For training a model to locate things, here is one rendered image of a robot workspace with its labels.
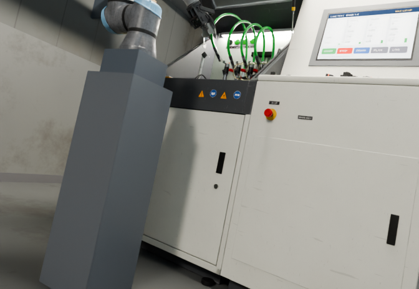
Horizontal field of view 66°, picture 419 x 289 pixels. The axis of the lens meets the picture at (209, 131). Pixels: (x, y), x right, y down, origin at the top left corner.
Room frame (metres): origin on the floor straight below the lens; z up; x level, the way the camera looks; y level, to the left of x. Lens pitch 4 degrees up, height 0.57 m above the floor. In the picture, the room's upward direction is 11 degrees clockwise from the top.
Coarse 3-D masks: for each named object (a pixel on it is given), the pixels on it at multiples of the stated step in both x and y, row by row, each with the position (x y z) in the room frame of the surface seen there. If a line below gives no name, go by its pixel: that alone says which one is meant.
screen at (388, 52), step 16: (336, 16) 1.58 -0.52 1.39; (352, 16) 1.53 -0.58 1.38; (368, 16) 1.49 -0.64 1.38; (384, 16) 1.45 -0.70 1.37; (400, 16) 1.41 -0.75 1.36; (416, 16) 1.37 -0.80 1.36; (320, 32) 1.59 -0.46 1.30; (336, 32) 1.55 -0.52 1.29; (352, 32) 1.50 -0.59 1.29; (368, 32) 1.46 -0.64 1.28; (384, 32) 1.42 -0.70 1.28; (400, 32) 1.39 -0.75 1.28; (416, 32) 1.35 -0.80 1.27; (320, 48) 1.56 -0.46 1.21; (336, 48) 1.52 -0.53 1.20; (352, 48) 1.48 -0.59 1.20; (368, 48) 1.44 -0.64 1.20; (384, 48) 1.40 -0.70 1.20; (400, 48) 1.36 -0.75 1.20; (416, 48) 1.33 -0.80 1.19; (320, 64) 1.53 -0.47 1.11; (336, 64) 1.49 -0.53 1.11; (352, 64) 1.45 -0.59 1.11; (368, 64) 1.41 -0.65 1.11; (384, 64) 1.38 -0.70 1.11; (400, 64) 1.34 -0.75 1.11; (416, 64) 1.31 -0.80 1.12
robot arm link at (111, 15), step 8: (112, 0) 1.27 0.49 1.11; (120, 0) 1.26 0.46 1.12; (128, 0) 1.27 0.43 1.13; (104, 8) 1.31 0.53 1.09; (112, 8) 1.27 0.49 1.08; (120, 8) 1.26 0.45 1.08; (104, 16) 1.30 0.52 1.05; (112, 16) 1.27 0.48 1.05; (120, 16) 1.25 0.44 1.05; (104, 24) 1.31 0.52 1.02; (112, 24) 1.29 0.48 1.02; (120, 24) 1.27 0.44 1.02; (112, 32) 1.34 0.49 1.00; (120, 32) 1.32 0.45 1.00
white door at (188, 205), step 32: (192, 128) 1.61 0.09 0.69; (224, 128) 1.51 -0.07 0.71; (160, 160) 1.71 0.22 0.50; (192, 160) 1.59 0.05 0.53; (224, 160) 1.49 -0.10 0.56; (160, 192) 1.68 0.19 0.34; (192, 192) 1.57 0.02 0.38; (224, 192) 1.47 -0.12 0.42; (160, 224) 1.66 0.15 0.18; (192, 224) 1.55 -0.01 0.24
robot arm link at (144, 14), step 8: (136, 0) 1.22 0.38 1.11; (144, 0) 1.20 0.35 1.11; (128, 8) 1.24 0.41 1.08; (136, 8) 1.21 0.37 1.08; (144, 8) 1.20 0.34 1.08; (152, 8) 1.21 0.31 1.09; (160, 8) 1.25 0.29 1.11; (128, 16) 1.23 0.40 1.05; (136, 16) 1.21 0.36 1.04; (144, 16) 1.20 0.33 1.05; (152, 16) 1.22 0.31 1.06; (160, 16) 1.26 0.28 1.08; (128, 24) 1.25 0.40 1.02; (136, 24) 1.20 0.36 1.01; (144, 24) 1.20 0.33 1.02; (152, 24) 1.22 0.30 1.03; (152, 32) 1.23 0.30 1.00
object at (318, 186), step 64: (320, 0) 1.67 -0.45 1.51; (384, 0) 1.48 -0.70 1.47; (256, 128) 1.41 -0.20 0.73; (320, 128) 1.26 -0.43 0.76; (384, 128) 1.13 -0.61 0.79; (256, 192) 1.38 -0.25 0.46; (320, 192) 1.23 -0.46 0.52; (384, 192) 1.11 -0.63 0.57; (256, 256) 1.35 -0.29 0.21; (320, 256) 1.21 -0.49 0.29; (384, 256) 1.10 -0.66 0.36
